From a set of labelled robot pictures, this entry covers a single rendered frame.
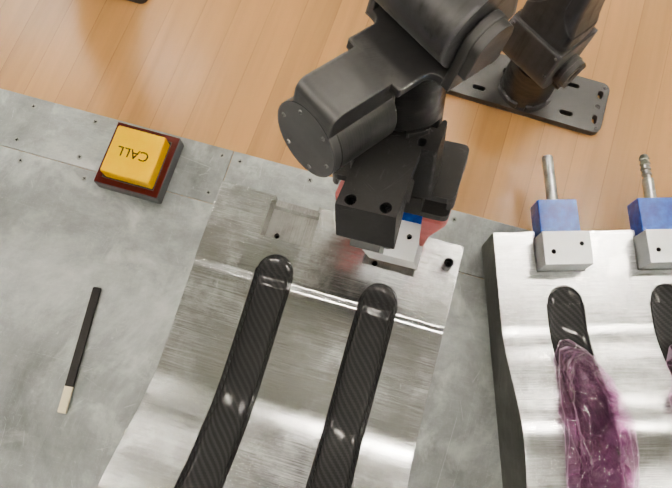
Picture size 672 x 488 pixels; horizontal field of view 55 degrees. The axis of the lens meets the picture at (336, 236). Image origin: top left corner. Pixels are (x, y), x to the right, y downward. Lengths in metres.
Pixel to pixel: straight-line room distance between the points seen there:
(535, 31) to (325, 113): 0.36
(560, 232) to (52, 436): 0.58
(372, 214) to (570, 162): 0.44
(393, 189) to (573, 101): 0.45
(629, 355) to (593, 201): 0.20
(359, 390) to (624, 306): 0.29
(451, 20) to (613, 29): 0.57
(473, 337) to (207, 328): 0.29
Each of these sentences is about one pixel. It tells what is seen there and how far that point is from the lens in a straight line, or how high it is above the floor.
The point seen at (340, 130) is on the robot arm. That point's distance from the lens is 0.41.
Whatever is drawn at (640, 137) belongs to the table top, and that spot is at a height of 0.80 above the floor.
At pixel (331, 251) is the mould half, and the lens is 0.65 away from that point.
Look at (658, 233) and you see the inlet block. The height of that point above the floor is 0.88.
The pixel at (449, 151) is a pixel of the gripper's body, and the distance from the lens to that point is 0.55.
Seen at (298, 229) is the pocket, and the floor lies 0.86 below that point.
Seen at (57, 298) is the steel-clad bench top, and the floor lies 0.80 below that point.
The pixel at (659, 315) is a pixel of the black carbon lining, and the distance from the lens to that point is 0.76.
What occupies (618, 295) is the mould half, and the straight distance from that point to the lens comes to 0.74.
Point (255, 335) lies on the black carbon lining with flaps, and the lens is 0.65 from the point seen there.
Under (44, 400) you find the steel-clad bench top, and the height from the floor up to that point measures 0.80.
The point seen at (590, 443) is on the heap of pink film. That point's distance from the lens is 0.64.
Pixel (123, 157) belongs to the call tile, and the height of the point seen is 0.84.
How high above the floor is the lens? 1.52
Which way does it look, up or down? 73 degrees down
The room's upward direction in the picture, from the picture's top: straight up
